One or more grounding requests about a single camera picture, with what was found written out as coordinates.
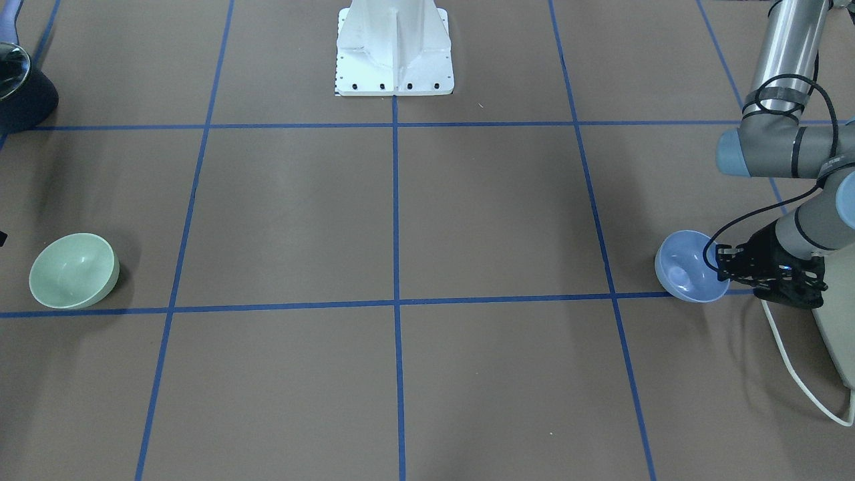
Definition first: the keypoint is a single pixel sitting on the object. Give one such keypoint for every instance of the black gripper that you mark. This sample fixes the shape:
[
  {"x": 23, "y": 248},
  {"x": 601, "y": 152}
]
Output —
[{"x": 763, "y": 250}]

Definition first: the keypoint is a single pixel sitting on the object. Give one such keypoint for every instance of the blue bowl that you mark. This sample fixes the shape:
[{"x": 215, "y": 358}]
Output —
[{"x": 681, "y": 268}]

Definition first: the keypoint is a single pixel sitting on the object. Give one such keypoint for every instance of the green bowl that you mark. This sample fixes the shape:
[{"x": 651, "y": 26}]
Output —
[{"x": 74, "y": 272}]

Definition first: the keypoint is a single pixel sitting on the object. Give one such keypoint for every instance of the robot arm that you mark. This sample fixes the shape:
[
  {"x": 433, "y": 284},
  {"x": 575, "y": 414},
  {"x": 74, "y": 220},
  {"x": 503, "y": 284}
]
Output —
[{"x": 790, "y": 129}]

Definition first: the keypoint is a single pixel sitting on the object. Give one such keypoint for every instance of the white toaster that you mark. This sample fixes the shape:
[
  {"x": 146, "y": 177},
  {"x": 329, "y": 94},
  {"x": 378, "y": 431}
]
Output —
[{"x": 835, "y": 318}]

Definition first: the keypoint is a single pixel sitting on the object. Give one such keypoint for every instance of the dark saucepan with lid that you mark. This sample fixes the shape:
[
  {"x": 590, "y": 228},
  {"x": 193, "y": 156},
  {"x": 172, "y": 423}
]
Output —
[{"x": 28, "y": 96}]

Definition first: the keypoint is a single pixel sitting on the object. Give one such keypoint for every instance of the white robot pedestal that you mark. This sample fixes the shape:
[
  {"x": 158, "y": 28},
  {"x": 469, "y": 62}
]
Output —
[{"x": 393, "y": 48}]

